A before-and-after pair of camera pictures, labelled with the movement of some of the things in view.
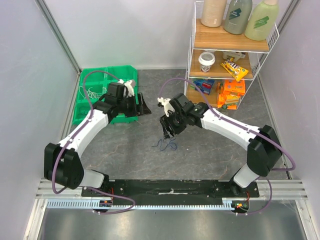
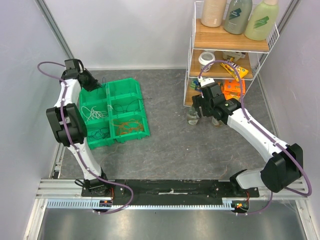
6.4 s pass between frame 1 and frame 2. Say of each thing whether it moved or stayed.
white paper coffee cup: stayed
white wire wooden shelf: stayed
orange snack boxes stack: stayed
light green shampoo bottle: stayed
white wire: moved
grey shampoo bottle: stayed
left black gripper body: moved
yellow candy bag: stayed
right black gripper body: moved
